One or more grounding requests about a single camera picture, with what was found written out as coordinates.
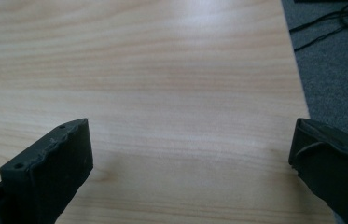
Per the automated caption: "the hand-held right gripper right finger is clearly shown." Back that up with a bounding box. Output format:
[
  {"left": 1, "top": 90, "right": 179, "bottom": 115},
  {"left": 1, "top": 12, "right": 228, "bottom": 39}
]
[{"left": 287, "top": 118, "right": 348, "bottom": 224}]

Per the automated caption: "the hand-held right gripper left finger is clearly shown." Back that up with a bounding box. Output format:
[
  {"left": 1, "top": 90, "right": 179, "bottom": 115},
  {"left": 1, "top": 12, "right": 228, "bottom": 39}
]
[{"left": 0, "top": 118, "right": 94, "bottom": 224}]

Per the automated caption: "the thin black cable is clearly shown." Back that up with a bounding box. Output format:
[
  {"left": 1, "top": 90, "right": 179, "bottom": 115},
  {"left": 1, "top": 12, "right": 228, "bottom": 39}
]
[
  {"left": 293, "top": 12, "right": 348, "bottom": 52},
  {"left": 288, "top": 0, "right": 348, "bottom": 33}
]

